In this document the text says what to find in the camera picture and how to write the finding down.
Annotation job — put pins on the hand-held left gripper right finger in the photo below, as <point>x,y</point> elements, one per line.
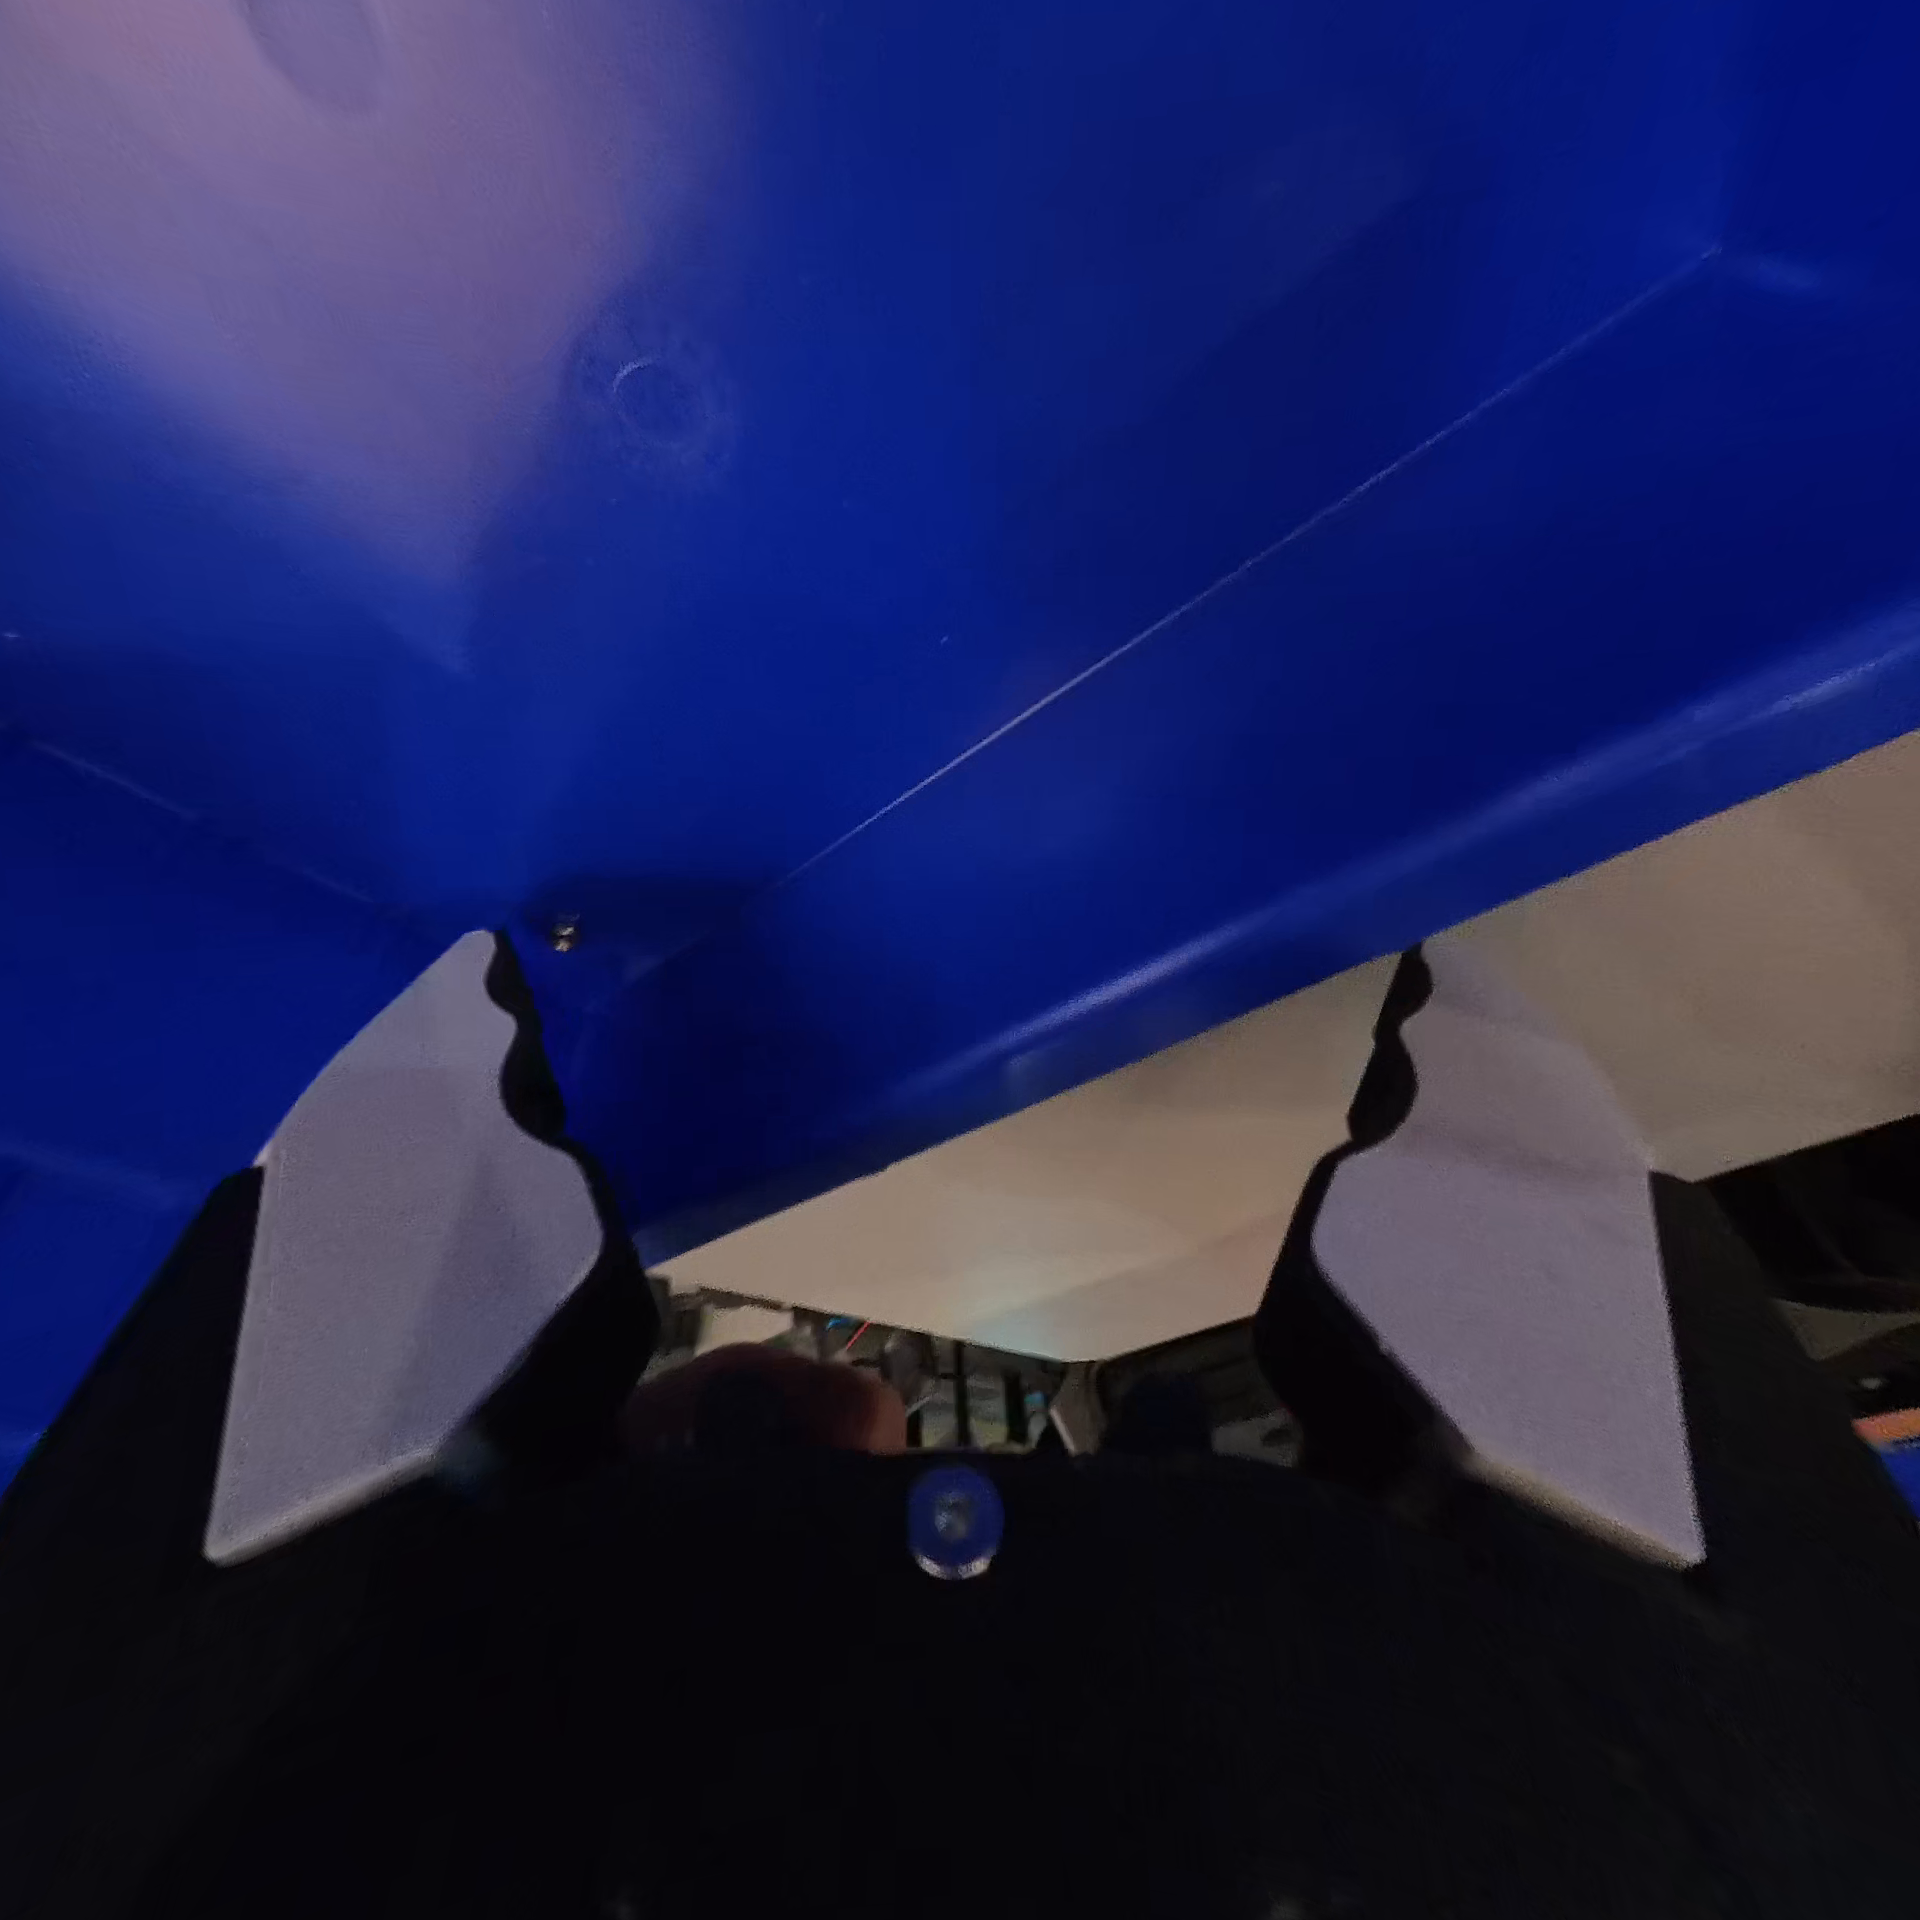
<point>1517,1259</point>

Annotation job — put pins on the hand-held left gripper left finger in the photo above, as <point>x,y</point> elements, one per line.
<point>406,1243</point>

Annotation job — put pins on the blue plastic bin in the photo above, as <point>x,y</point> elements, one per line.
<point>1049,450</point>

